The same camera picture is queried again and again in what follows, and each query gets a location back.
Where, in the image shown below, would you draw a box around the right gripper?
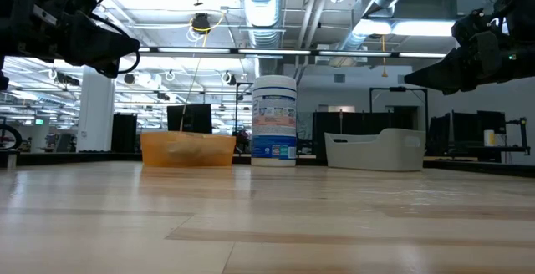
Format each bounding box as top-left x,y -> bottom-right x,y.
404,8 -> 535,96

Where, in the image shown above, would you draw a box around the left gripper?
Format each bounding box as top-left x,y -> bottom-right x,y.
16,0 -> 141,79

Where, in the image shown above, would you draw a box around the black monitors row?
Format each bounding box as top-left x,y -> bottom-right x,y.
426,109 -> 507,146

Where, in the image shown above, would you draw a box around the white pillar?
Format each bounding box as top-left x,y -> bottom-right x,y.
77,65 -> 116,153

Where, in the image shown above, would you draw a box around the black cabinet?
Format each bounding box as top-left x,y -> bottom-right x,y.
110,113 -> 138,153

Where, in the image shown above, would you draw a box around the black desk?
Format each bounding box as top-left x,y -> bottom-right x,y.
424,144 -> 532,163

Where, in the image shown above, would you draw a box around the black clamp stand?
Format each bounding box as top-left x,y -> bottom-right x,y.
505,116 -> 532,156

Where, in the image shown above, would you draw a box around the black monitor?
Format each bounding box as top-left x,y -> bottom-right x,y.
166,104 -> 213,134

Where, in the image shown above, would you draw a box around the grey plastic bin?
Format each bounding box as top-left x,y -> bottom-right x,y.
324,128 -> 427,172

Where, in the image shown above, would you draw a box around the black partition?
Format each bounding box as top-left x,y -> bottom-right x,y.
312,110 -> 419,158

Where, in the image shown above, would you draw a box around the black wheel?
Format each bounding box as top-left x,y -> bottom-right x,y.
0,123 -> 23,150

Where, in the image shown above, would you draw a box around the orange plastic bin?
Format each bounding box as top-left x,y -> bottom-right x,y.
140,130 -> 237,168

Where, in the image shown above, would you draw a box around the long ceiling light bar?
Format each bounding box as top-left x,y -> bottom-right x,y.
137,44 -> 448,60

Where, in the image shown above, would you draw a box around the white wipes canister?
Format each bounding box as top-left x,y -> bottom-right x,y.
251,74 -> 298,168

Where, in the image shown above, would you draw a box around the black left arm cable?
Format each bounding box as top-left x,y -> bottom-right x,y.
74,0 -> 142,75

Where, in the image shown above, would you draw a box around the black frame stand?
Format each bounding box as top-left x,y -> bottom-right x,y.
369,86 -> 429,132

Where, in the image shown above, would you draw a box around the hanging yellow cable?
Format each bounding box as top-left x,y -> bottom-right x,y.
380,35 -> 389,79

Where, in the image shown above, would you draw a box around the black ceiling camera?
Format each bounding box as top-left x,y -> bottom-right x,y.
191,13 -> 211,35

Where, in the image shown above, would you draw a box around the black aluminium table frame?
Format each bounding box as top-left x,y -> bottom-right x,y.
16,151 -> 535,179

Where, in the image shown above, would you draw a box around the ribbed silver ventilation duct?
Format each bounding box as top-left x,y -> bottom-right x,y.
240,0 -> 289,77

